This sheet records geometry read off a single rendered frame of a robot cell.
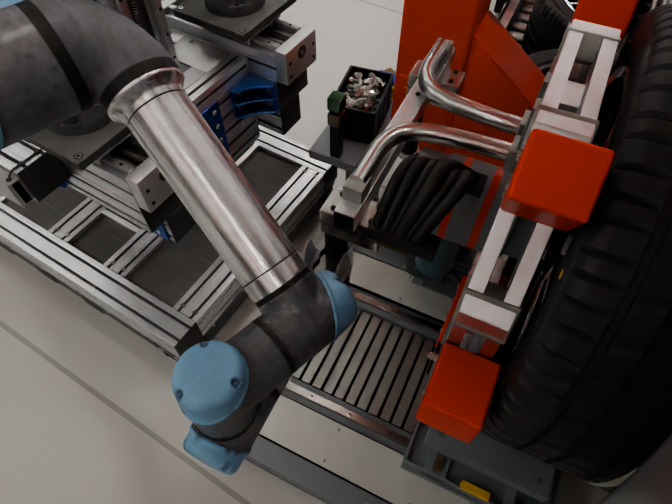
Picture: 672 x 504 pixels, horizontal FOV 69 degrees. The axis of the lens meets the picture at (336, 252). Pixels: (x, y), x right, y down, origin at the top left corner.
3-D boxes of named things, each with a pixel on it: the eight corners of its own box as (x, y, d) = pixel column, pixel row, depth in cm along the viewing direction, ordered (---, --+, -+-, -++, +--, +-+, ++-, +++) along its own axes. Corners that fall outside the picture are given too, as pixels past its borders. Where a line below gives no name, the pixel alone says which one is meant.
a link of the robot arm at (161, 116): (123, 8, 62) (343, 321, 65) (38, 41, 58) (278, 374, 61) (117, -62, 52) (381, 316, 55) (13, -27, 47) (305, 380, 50)
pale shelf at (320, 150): (360, 175, 144) (360, 168, 141) (308, 157, 148) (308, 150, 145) (412, 92, 166) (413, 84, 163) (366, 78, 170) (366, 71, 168)
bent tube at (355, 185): (485, 251, 60) (510, 193, 51) (341, 199, 65) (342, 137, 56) (520, 159, 69) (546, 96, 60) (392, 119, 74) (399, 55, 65)
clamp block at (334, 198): (376, 254, 69) (379, 231, 65) (319, 231, 71) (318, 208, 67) (390, 228, 72) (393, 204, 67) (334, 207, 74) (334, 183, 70)
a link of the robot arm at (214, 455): (227, 470, 53) (240, 485, 60) (277, 381, 59) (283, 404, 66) (168, 437, 55) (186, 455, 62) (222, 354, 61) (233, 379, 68)
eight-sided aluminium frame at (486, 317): (447, 429, 87) (566, 252, 42) (412, 413, 88) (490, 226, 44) (522, 214, 115) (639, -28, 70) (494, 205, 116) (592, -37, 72)
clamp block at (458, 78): (452, 112, 87) (458, 86, 82) (404, 97, 89) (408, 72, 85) (461, 95, 89) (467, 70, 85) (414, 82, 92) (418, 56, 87)
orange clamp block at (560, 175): (568, 233, 52) (589, 225, 43) (495, 208, 54) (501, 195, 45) (593, 171, 52) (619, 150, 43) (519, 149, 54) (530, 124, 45)
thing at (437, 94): (523, 149, 70) (550, 86, 61) (397, 111, 75) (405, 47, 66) (549, 81, 79) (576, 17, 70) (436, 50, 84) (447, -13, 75)
